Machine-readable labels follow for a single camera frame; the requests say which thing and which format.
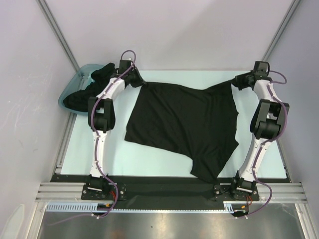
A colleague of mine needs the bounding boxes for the black t shirt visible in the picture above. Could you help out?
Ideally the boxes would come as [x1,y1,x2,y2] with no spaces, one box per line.
[125,81,238,183]

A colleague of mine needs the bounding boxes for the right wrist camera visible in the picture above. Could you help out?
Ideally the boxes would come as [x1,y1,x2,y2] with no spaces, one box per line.
[253,61,270,77]

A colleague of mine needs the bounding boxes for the left aluminium corner post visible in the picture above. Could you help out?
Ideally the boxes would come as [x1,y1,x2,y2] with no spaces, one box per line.
[36,0,80,71]

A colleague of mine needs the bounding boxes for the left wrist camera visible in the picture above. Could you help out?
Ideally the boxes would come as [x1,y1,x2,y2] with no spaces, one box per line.
[118,59,132,74]

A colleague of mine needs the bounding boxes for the right aluminium corner post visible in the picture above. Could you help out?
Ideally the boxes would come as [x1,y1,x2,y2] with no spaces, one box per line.
[262,0,303,61]

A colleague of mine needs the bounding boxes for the teal plastic basket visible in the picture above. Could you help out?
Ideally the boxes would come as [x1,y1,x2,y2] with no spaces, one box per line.
[58,64,104,116]

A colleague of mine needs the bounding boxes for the light blue slotted cable duct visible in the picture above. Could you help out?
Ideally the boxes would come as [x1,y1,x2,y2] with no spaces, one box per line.
[47,201,119,213]

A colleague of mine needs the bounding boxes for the aluminium corner post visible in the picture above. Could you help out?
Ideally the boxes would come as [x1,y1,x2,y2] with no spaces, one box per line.
[36,0,80,71]
[262,0,303,61]

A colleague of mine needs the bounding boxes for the aluminium frame rail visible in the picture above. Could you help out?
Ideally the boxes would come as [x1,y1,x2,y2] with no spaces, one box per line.
[34,181,85,203]

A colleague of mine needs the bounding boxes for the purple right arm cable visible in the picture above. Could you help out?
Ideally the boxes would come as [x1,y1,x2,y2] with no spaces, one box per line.
[234,70,289,220]

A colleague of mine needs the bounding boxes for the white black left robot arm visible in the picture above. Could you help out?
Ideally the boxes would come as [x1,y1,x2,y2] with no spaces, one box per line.
[84,60,146,199]

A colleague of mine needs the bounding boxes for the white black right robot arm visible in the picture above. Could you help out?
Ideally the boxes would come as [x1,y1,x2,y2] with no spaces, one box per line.
[229,71,290,201]

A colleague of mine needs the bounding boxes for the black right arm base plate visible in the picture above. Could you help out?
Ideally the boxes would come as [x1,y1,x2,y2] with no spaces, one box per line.
[213,184,260,202]

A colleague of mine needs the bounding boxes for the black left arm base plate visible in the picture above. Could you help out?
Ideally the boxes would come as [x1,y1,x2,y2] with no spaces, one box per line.
[81,183,127,201]

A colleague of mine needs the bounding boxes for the black clothes in basket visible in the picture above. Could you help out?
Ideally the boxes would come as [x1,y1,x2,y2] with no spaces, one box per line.
[63,63,116,112]

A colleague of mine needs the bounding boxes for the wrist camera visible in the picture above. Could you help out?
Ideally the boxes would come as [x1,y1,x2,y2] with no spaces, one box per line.
[118,59,132,74]
[253,61,270,77]

